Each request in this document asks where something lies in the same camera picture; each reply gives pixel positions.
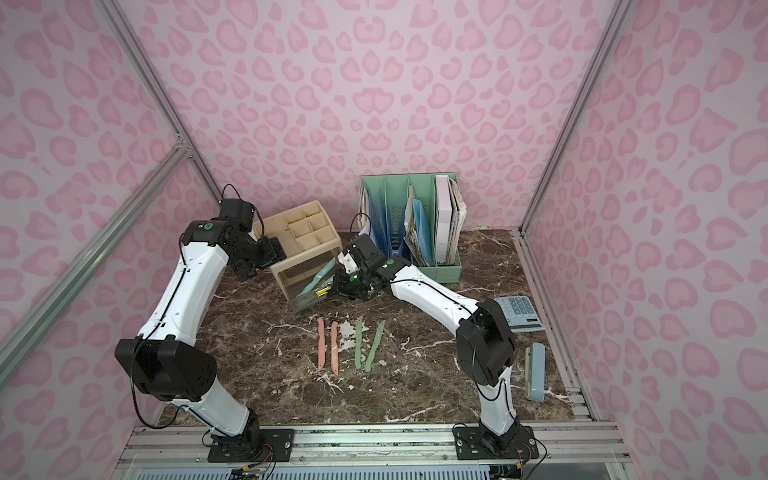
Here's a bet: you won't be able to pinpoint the grey blue calculator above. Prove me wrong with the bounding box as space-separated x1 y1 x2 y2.
495 296 545 334

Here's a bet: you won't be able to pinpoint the blue folder in rack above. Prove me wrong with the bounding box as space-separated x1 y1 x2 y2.
411 199 435 266

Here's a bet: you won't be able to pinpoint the drawer with gold handle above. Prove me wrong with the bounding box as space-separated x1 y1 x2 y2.
287 259 338 312

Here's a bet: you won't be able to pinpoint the pink knife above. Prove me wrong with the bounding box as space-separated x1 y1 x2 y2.
317 317 327 370
330 321 340 375

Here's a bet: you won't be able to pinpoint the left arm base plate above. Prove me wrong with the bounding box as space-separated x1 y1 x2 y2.
207 428 295 464

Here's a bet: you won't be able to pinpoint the white book in rack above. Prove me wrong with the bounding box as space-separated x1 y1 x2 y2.
434 175 453 264

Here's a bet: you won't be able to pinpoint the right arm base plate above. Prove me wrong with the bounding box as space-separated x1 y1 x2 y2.
451 423 540 463

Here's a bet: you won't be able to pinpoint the aluminium front rail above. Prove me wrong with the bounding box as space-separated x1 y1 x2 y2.
113 421 634 479

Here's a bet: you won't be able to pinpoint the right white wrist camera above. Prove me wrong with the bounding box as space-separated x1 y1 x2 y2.
337 252 359 275

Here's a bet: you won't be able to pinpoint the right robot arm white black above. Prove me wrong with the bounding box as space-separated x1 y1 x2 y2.
332 234 521 452

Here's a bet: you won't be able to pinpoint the pink knife left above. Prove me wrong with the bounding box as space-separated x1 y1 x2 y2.
317 317 327 370

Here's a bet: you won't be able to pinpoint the papers in rack left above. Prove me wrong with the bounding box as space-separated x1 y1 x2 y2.
358 187 384 247

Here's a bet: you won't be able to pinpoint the pink knife right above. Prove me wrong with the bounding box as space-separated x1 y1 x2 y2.
330 321 340 375

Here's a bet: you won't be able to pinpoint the teal knife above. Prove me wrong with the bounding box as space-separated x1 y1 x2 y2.
297 259 337 299

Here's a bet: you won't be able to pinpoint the green knife left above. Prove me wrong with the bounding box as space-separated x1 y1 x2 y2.
355 317 364 370

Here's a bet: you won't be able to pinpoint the green knife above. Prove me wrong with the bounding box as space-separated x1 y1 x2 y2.
355 317 364 370
364 321 386 372

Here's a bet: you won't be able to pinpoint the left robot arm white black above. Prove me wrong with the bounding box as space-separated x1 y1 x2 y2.
115 198 285 449

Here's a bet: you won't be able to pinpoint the green knife right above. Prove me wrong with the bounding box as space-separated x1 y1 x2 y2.
364 321 386 372

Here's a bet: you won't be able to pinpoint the beige desktop drawer organizer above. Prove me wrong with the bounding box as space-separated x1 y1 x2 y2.
253 200 342 302

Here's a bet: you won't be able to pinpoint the green file organizer rack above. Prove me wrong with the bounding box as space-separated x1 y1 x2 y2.
358 173 467 284

